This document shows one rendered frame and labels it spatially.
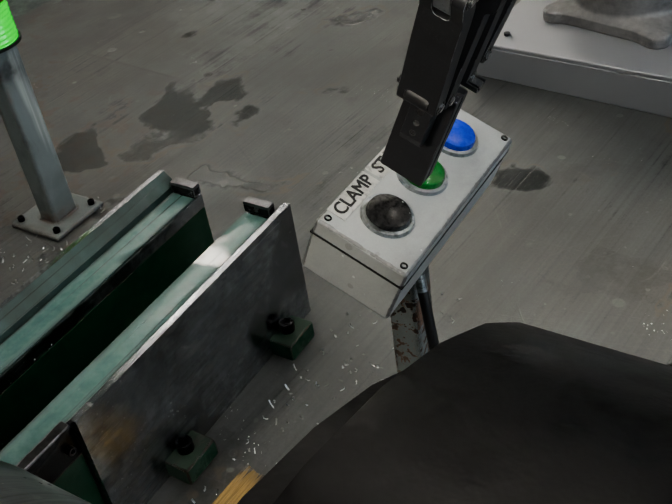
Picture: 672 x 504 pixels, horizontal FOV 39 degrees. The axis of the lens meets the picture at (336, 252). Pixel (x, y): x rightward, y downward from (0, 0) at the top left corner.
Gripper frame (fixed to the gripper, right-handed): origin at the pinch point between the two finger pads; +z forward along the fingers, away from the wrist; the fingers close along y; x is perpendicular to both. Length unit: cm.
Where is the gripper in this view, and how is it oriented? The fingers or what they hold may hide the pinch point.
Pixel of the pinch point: (422, 128)
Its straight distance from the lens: 56.5
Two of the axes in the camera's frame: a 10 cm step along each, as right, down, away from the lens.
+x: 8.3, 5.3, -1.8
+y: -5.1, 5.8, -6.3
